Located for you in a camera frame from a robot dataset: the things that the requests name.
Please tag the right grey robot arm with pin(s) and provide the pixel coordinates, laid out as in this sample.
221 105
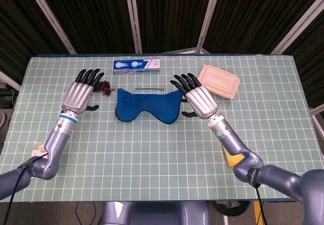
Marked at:
240 149

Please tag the pale beige packet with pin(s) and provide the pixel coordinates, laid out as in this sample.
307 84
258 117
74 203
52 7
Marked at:
38 147

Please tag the blue white toothpaste box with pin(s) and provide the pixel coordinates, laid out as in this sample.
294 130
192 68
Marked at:
136 65

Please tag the dark folding screen panel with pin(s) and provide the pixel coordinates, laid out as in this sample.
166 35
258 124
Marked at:
253 15
172 15
15 33
314 58
88 15

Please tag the grey robot torso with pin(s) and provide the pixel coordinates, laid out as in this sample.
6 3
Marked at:
157 213

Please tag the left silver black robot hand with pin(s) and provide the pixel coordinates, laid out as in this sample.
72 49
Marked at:
78 96

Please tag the dark red grape bunch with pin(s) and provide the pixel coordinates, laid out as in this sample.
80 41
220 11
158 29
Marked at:
105 88

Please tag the green white checked tablecloth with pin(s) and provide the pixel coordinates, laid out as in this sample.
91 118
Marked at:
152 159

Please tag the blue microfiber towel black trim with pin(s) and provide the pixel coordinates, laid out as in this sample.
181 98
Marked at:
149 106

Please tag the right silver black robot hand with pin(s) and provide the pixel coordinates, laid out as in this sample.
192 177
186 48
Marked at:
201 101

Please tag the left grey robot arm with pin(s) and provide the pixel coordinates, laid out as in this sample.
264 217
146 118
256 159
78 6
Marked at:
55 144

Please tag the beige lidded food container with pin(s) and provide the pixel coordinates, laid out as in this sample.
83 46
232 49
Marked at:
219 81

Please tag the dark equipment box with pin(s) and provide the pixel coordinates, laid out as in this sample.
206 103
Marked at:
6 98

